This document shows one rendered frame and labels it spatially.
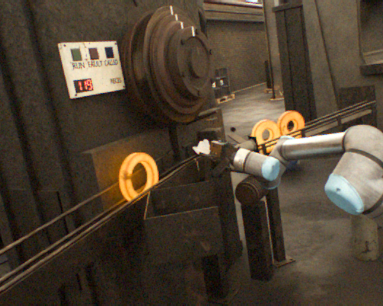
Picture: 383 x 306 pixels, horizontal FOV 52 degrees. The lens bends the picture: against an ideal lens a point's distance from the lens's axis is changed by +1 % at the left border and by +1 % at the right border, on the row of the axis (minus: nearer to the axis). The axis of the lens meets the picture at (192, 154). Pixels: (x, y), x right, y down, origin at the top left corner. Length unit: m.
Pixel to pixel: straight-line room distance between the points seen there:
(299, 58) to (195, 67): 4.24
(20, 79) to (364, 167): 1.19
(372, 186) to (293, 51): 4.71
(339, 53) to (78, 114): 3.16
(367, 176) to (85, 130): 0.92
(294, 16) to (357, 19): 1.80
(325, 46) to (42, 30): 3.22
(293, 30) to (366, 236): 4.00
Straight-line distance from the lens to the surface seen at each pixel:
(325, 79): 4.23
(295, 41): 5.76
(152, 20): 1.55
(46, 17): 1.42
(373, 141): 1.18
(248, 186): 1.88
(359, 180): 1.13
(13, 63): 1.59
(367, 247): 2.23
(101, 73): 1.48
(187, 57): 1.56
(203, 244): 1.10
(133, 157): 1.41
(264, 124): 2.01
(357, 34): 4.09
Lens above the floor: 1.09
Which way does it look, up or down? 12 degrees down
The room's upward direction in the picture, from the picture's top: 9 degrees counter-clockwise
